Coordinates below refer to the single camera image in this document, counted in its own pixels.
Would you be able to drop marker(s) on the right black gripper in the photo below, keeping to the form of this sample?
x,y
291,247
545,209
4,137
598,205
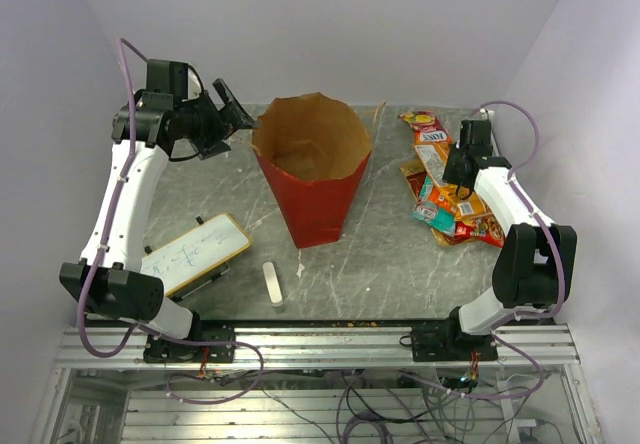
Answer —
x,y
448,175

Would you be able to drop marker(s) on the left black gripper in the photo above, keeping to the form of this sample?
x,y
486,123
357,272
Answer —
x,y
232,114

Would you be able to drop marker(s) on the yellow orange snack box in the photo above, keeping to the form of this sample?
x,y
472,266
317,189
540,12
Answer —
x,y
433,158

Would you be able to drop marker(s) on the orange snack packet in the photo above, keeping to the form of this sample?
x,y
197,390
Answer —
x,y
431,193

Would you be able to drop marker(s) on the colourful fruit candy packet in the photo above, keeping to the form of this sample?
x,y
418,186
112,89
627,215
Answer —
x,y
426,127

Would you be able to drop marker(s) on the teal snack packet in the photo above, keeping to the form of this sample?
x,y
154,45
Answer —
x,y
431,214

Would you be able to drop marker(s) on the red yellow snack packet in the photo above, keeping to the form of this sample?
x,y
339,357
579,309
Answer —
x,y
485,228

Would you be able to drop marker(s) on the gold teal chips bag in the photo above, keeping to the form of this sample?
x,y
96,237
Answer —
x,y
413,166

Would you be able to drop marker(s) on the red paper bag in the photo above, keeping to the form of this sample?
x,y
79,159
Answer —
x,y
313,151

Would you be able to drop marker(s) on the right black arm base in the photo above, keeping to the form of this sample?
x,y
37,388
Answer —
x,y
440,342

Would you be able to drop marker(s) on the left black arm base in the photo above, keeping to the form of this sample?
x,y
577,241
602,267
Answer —
x,y
162,351

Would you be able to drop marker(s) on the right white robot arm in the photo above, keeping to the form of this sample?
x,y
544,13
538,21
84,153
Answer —
x,y
531,278

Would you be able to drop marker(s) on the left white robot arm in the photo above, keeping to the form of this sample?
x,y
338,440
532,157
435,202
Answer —
x,y
107,279

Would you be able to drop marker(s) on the white marker eraser stick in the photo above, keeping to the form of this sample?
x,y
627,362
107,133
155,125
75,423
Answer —
x,y
272,284

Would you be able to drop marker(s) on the small whiteboard orange frame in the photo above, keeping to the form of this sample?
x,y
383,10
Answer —
x,y
204,247

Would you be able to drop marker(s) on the aluminium extrusion frame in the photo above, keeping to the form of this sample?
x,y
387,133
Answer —
x,y
324,382

